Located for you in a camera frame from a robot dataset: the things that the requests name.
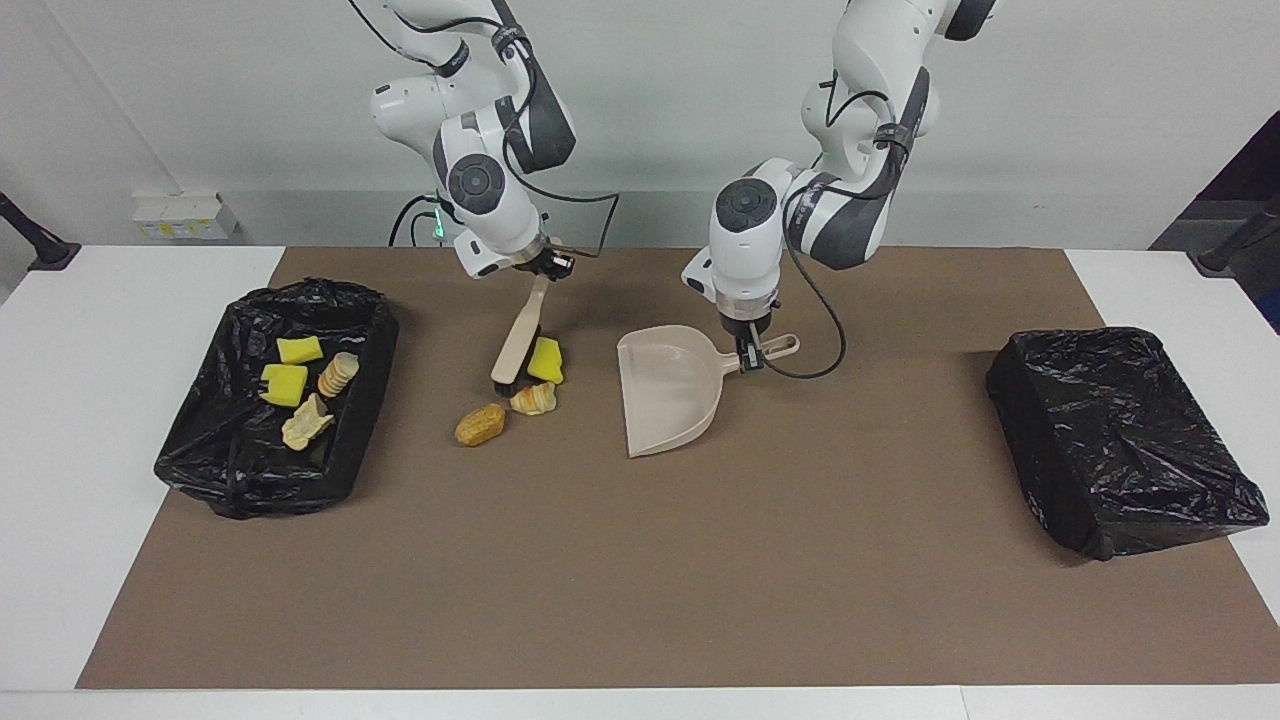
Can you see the large yellow sponge piece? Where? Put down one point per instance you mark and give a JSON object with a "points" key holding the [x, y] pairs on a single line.
{"points": [[285, 385]]}

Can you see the brown toy bread roll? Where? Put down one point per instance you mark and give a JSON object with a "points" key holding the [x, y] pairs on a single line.
{"points": [[480, 425]]}

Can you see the small yellow sponge piece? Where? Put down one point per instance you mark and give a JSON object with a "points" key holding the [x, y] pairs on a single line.
{"points": [[300, 350], [546, 360]]}

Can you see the dark background equipment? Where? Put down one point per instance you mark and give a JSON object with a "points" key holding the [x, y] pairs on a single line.
{"points": [[1250, 180]]}

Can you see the pale toy toast piece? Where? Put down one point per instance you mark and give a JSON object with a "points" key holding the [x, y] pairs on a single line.
{"points": [[305, 422]]}

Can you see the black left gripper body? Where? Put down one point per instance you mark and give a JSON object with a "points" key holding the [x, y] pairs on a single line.
{"points": [[748, 322]]}

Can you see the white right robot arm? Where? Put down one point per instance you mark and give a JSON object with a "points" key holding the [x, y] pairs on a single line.
{"points": [[480, 185]]}

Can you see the white power strip box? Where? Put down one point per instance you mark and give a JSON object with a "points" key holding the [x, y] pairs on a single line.
{"points": [[185, 215]]}

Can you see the beige plastic dustpan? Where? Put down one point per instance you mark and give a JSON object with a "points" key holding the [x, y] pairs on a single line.
{"points": [[665, 390]]}

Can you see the striped toy croissant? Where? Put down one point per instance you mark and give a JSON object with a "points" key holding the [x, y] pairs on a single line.
{"points": [[535, 400], [338, 375]]}

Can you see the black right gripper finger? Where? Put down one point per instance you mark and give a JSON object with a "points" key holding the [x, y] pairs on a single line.
{"points": [[562, 267]]}

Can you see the black stand foot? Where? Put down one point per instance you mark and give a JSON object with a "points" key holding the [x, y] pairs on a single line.
{"points": [[1225, 258], [40, 248]]}

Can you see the brown table mat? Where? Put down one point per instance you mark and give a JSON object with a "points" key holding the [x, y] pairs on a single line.
{"points": [[640, 600]]}

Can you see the bin lined with black bag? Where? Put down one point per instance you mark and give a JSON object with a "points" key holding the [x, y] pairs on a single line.
{"points": [[1120, 440], [230, 460]]}

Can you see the beige brush with black bristles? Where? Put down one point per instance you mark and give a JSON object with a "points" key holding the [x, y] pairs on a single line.
{"points": [[520, 335]]}

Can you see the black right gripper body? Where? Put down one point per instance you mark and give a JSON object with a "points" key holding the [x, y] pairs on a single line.
{"points": [[538, 262]]}

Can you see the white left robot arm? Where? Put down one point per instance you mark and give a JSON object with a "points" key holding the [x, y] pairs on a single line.
{"points": [[745, 230]]}

